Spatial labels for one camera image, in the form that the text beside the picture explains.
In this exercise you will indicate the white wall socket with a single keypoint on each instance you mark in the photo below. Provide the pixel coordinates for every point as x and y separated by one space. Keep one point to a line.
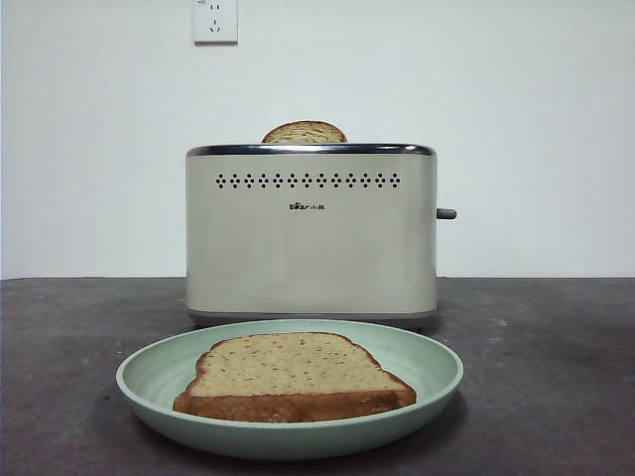
215 30

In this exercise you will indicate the toasted bread slice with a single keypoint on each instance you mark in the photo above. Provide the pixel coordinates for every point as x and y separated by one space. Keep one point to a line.
303 133
292 372

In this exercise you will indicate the cream toaster with chrome top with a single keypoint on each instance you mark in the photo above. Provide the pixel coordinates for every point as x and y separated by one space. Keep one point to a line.
307 248

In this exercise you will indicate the pale green round plate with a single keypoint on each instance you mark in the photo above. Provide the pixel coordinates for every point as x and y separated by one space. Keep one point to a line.
159 392

